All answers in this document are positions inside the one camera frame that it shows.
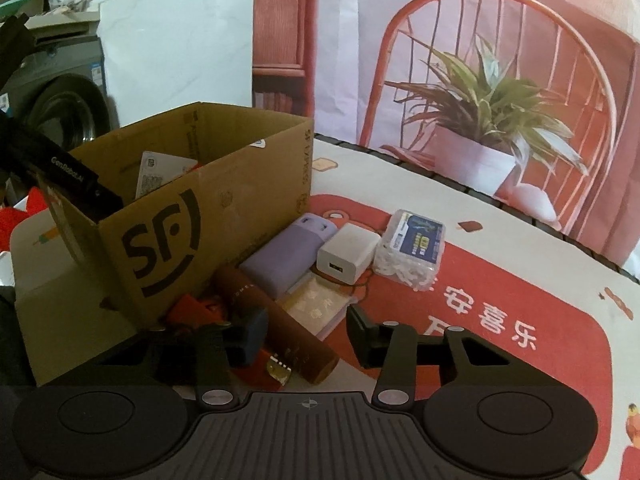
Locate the red small object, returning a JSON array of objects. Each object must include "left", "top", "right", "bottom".
[{"left": 167, "top": 294, "right": 228, "bottom": 329}]

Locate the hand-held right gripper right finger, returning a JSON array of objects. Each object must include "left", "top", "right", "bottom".
[{"left": 347, "top": 305, "right": 511, "bottom": 407}]

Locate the clear cotton swab box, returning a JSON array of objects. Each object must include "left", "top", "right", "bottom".
[{"left": 375, "top": 208, "right": 448, "bottom": 291}]

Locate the gold patterned packet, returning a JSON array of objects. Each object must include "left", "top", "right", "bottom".
[{"left": 279, "top": 272, "right": 349, "bottom": 341}]

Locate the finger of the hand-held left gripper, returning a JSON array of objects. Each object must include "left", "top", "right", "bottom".
[{"left": 75, "top": 179, "right": 124, "bottom": 223}]

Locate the printed tablecloth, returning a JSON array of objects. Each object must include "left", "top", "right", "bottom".
[{"left": 10, "top": 132, "right": 640, "bottom": 480}]

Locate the green plastic lid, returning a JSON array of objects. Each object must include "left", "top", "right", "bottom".
[{"left": 0, "top": 0, "right": 32, "bottom": 21}]

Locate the purple power bank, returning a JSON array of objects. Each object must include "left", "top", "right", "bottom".
[{"left": 239, "top": 212, "right": 341, "bottom": 299}]

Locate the brown cardboard box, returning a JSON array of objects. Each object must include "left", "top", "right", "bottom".
[{"left": 47, "top": 101, "right": 315, "bottom": 328}]

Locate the grey washing machine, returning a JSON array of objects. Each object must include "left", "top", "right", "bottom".
[{"left": 0, "top": 35, "right": 119, "bottom": 161}]

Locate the brown cylinder tube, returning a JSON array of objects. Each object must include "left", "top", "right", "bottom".
[{"left": 215, "top": 266, "right": 339, "bottom": 387}]

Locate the wall poster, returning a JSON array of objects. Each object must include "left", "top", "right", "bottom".
[{"left": 252, "top": 0, "right": 640, "bottom": 272}]

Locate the white shipping label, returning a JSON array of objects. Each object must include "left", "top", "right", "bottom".
[{"left": 135, "top": 151, "right": 199, "bottom": 199}]

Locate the white charger plug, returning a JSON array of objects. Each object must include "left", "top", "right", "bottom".
[{"left": 316, "top": 223, "right": 381, "bottom": 286}]

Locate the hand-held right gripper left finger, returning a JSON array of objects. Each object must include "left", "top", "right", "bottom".
[{"left": 95, "top": 307, "right": 271, "bottom": 409}]

